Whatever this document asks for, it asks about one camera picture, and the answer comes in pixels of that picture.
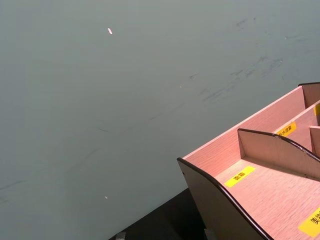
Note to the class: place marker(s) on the plain pale wall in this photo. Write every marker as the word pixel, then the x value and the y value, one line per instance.
pixel 100 100

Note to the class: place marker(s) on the yellow label with black print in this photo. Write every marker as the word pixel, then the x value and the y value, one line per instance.
pixel 286 129
pixel 317 109
pixel 239 176
pixel 312 222

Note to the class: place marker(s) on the pale wood desk organizer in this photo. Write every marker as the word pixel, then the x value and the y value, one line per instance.
pixel 265 195

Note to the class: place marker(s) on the black table cloth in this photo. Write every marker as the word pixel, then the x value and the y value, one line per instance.
pixel 162 220

